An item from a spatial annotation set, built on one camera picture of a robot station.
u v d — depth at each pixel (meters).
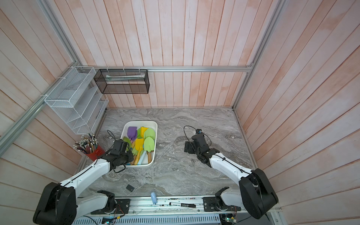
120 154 0.68
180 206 0.73
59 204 0.40
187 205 0.73
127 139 0.98
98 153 0.84
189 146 0.79
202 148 0.66
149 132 1.01
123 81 1.04
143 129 1.01
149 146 0.93
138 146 0.95
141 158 0.88
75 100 0.72
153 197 0.75
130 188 0.80
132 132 1.02
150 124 1.05
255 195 0.41
